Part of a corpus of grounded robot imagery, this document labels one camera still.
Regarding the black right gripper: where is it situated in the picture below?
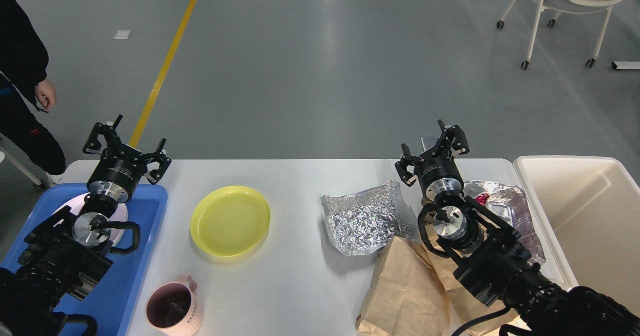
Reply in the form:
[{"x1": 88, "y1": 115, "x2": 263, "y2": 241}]
[{"x1": 394, "y1": 120, "x2": 470, "y2": 200}]

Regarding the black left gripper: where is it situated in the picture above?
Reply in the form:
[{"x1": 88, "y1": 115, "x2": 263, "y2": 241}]
[{"x1": 82, "y1": 115, "x2": 172, "y2": 203}]

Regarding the yellow plastic plate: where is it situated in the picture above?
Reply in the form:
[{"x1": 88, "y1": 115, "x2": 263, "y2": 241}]
[{"x1": 189, "y1": 185, "x2": 271, "y2": 257}]

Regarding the pink ribbed mug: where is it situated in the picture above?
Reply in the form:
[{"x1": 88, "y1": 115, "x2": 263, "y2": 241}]
[{"x1": 145, "y1": 272, "x2": 204, "y2": 335}]

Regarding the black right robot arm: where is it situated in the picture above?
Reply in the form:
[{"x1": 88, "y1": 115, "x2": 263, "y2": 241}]
[{"x1": 395, "y1": 121, "x2": 640, "y2": 335}]

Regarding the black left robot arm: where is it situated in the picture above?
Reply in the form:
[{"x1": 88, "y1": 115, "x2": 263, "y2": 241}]
[{"x1": 0, "y1": 115, "x2": 172, "y2": 335}]

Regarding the person's hand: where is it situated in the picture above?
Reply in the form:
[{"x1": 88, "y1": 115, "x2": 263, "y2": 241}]
[{"x1": 34, "y1": 79, "x2": 58, "y2": 112}]

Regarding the white plate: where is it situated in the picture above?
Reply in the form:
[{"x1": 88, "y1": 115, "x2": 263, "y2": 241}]
[{"x1": 54, "y1": 192, "x2": 128, "y2": 247}]

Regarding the crumpled aluminium foil sheet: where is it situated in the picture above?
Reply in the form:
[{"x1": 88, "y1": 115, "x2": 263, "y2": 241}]
[{"x1": 320, "y1": 181, "x2": 419, "y2": 256}]

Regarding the brown paper bag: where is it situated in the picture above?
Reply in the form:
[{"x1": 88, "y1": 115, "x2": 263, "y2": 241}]
[{"x1": 355, "y1": 236, "x2": 504, "y2": 335}]

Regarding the person in black clothes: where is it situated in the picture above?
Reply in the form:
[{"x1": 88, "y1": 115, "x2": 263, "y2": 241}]
[{"x1": 0, "y1": 0, "x2": 66, "y2": 185}]

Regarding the beige plastic bin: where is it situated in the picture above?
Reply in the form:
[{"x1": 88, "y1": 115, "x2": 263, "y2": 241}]
[{"x1": 514, "y1": 156, "x2": 640, "y2": 314}]

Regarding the white bar on floor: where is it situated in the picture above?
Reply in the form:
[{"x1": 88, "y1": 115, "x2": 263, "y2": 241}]
[{"x1": 611, "y1": 61, "x2": 640, "y2": 71}]

